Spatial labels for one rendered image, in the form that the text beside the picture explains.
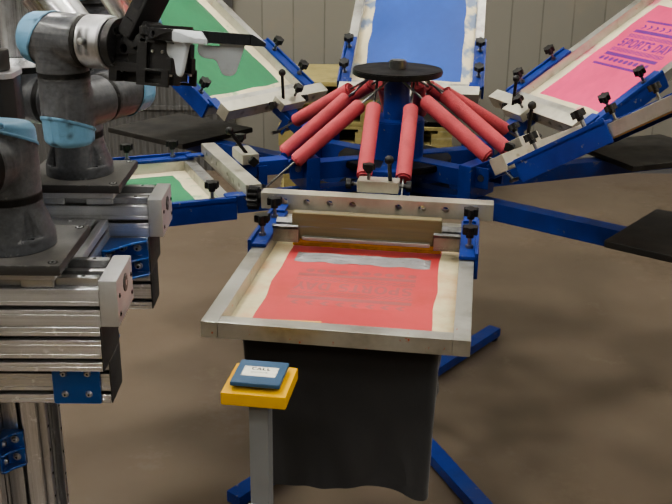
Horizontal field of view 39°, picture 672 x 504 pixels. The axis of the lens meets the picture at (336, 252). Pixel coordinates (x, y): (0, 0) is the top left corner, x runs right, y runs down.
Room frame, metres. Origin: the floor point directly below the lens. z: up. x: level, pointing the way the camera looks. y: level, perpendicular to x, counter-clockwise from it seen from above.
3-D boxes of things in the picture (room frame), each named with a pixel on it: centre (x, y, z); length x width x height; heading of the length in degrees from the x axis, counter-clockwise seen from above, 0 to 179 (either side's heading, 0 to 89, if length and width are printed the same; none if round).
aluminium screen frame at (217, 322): (2.22, -0.05, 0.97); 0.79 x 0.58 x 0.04; 172
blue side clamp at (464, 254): (2.42, -0.36, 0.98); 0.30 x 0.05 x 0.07; 172
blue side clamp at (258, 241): (2.50, 0.19, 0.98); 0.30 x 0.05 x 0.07; 172
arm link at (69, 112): (1.40, 0.39, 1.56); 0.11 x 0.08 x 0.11; 155
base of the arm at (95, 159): (2.11, 0.59, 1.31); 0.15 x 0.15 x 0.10
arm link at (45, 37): (1.38, 0.40, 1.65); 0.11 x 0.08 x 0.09; 65
